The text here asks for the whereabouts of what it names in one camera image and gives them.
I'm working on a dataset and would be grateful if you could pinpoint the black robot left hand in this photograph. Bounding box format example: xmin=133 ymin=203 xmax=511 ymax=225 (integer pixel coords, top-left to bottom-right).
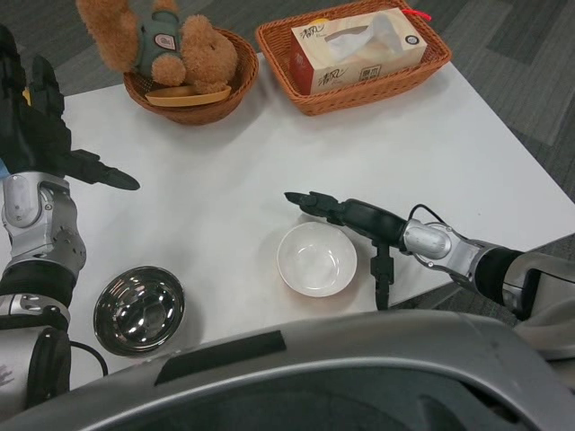
xmin=0 ymin=24 xmax=141 ymax=190

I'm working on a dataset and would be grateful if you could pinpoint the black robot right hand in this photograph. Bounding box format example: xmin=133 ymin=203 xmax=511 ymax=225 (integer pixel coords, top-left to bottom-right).
xmin=283 ymin=190 xmax=408 ymax=311

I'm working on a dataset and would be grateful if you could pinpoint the white ceramic bowl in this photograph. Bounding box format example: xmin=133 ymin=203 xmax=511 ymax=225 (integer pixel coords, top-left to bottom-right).
xmin=276 ymin=222 xmax=359 ymax=299

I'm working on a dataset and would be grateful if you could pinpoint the stainless steel bowl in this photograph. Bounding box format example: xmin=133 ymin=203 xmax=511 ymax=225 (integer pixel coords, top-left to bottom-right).
xmin=93 ymin=265 xmax=186 ymax=358

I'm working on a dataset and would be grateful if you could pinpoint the rectangular wicker basket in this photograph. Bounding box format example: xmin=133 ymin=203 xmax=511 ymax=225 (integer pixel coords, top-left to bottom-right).
xmin=254 ymin=0 xmax=453 ymax=117

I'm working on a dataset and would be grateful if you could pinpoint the silver robot chest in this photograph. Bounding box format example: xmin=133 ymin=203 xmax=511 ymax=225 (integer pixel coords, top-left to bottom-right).
xmin=0 ymin=309 xmax=575 ymax=431

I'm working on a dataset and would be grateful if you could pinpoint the tissue box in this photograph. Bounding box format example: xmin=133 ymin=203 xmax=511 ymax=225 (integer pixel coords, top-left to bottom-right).
xmin=287 ymin=6 xmax=427 ymax=96

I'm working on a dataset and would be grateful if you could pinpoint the round wicker basket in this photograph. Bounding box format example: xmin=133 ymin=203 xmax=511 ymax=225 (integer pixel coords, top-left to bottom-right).
xmin=122 ymin=27 xmax=261 ymax=126

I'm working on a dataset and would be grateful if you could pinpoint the brown teddy bear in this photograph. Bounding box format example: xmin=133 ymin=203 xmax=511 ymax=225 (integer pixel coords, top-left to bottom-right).
xmin=75 ymin=0 xmax=239 ymax=95

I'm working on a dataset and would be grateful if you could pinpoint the red tag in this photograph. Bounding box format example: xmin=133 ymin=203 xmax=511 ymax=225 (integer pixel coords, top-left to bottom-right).
xmin=402 ymin=6 xmax=433 ymax=22

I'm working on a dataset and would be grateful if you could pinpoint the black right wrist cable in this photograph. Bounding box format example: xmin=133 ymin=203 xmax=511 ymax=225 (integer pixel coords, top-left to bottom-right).
xmin=409 ymin=204 xmax=455 ymax=233

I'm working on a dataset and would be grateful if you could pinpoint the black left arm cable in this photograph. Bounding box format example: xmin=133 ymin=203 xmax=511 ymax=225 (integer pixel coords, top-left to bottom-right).
xmin=69 ymin=340 xmax=110 ymax=379

